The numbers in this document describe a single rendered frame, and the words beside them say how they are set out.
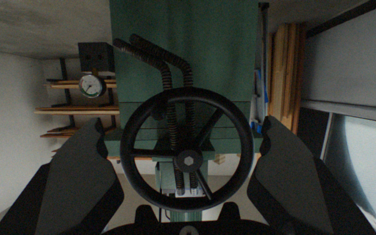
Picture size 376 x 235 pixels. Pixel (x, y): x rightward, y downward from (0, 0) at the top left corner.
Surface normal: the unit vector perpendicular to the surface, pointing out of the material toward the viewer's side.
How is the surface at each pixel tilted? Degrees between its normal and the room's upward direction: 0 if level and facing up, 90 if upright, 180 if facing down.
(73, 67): 90
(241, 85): 90
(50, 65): 90
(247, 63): 90
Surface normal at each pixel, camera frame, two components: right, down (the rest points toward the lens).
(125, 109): 0.04, 0.20
